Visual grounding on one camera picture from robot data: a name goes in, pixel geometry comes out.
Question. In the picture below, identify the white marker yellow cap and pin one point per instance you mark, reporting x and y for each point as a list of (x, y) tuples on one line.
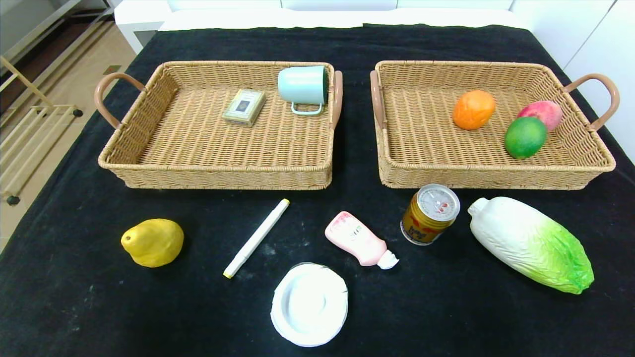
[(255, 239)]

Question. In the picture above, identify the gold drink can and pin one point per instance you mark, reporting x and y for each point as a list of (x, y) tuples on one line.
[(430, 215)]

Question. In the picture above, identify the crushed white paper bowl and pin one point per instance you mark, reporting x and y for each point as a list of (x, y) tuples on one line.
[(308, 305)]

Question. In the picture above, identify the white green napa cabbage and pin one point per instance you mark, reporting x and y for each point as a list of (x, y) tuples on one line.
[(531, 243)]

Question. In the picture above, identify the pink bottle white cap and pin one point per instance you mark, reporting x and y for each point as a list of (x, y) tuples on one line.
[(357, 239)]

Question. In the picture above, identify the mint green mug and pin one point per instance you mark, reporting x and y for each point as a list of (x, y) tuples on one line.
[(300, 84)]

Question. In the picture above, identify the small card box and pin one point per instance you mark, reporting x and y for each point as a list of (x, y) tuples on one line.
[(243, 106)]

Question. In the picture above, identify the orange fruit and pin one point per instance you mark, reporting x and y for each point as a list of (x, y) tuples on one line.
[(474, 110)]

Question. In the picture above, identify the yellow pear fruit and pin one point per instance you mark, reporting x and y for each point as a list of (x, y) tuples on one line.
[(153, 243)]

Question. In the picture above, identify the green round fruit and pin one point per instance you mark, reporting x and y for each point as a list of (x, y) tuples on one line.
[(525, 138)]

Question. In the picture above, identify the red pink peach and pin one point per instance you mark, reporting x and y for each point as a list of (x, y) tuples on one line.
[(544, 112)]

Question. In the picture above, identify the white table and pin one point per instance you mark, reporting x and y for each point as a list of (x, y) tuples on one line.
[(144, 15)]

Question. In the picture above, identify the grey metal shelf frame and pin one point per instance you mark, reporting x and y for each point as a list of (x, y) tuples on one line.
[(39, 29)]

